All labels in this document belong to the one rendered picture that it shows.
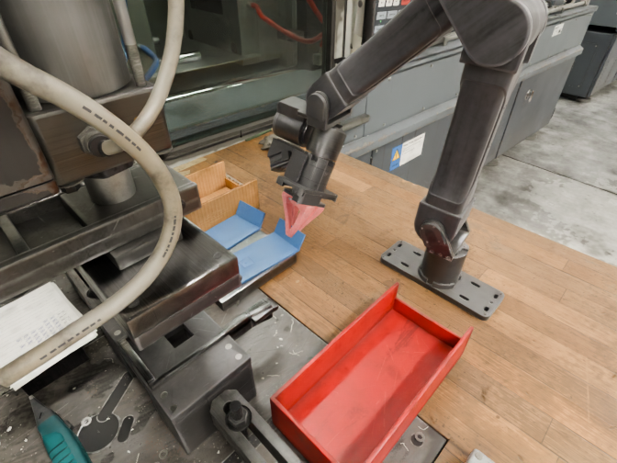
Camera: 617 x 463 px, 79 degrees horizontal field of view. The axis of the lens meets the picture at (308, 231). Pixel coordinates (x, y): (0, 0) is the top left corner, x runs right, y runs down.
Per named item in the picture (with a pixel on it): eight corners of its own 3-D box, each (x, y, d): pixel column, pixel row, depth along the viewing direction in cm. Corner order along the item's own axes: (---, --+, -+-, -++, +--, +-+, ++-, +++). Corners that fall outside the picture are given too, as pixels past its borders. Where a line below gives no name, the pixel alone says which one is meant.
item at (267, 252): (306, 247, 68) (306, 234, 66) (233, 288, 59) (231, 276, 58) (281, 229, 72) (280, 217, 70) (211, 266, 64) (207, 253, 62)
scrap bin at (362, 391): (463, 354, 52) (474, 327, 49) (349, 506, 38) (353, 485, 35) (391, 307, 59) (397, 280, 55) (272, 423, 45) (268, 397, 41)
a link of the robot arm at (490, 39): (294, 95, 58) (482, -79, 34) (327, 82, 63) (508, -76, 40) (335, 164, 59) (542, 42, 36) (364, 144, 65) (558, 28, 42)
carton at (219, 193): (260, 210, 82) (257, 178, 77) (152, 266, 68) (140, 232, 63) (225, 188, 89) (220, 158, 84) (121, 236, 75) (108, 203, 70)
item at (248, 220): (266, 225, 73) (265, 212, 71) (202, 266, 64) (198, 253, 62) (242, 211, 76) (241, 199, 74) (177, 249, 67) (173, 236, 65)
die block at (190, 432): (257, 395, 48) (252, 361, 43) (188, 456, 42) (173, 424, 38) (175, 310, 59) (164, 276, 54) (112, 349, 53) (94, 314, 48)
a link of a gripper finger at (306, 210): (268, 227, 68) (286, 179, 66) (294, 229, 74) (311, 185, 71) (292, 244, 64) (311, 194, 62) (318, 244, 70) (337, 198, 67)
